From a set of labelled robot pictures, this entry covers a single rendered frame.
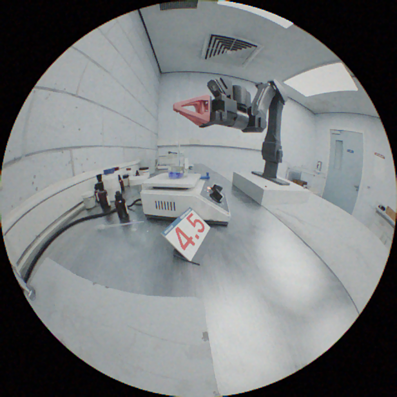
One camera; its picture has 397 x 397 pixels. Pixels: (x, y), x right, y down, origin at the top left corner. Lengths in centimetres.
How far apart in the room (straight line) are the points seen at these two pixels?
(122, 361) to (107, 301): 7
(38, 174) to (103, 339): 43
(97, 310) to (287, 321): 21
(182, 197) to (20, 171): 47
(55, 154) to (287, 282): 65
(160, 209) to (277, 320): 27
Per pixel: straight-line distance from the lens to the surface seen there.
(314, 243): 30
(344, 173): 308
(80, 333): 18
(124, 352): 15
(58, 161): 52
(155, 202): 25
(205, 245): 20
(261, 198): 38
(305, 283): 21
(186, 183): 22
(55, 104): 56
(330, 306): 23
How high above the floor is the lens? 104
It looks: 22 degrees down
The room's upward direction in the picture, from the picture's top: 1 degrees clockwise
